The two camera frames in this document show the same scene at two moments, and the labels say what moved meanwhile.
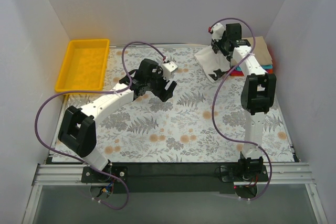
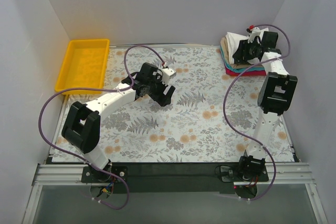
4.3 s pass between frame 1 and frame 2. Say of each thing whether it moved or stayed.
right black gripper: moved
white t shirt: moved
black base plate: stayed
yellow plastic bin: stayed
